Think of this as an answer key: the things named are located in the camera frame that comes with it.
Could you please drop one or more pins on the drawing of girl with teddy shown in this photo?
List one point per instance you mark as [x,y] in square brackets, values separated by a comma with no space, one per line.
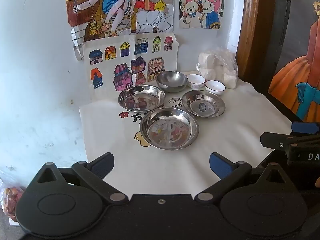
[201,3]

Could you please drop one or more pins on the painting of orange dress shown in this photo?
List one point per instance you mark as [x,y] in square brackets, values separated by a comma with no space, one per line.
[297,80]

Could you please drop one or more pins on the white red-rimmed ceramic bowl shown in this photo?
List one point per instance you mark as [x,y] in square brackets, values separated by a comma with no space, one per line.
[215,87]

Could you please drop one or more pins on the stainless steel plate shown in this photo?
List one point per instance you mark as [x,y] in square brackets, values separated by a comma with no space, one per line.
[169,128]
[141,98]
[203,103]

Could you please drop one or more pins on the stainless steel bowl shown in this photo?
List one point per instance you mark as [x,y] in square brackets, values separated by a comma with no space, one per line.
[172,81]

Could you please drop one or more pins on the drawing of figure with fan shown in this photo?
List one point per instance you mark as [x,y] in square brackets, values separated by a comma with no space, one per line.
[150,22]

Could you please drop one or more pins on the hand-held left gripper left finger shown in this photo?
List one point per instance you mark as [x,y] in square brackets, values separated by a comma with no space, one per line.
[105,165]

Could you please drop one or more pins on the clear bag of white rolls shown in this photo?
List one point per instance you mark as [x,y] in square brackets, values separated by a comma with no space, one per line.
[218,67]

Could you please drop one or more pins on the plastic bag of red fruits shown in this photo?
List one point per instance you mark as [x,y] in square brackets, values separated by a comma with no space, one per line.
[10,197]

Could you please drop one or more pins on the wooden door frame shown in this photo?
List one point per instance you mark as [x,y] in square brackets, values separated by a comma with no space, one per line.
[252,30]

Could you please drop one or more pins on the white printed tablecloth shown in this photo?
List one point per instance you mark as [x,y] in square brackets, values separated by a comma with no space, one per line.
[225,135]

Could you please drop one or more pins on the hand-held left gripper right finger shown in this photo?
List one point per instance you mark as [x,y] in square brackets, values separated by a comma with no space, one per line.
[220,166]

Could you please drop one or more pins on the white ceramic cup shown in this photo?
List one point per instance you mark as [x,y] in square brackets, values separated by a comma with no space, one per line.
[196,81]

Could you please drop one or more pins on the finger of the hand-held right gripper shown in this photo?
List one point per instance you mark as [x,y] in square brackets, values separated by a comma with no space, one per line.
[305,127]
[273,140]

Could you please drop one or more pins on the coloured houses drawing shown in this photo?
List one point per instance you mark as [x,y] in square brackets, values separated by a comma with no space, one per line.
[110,67]

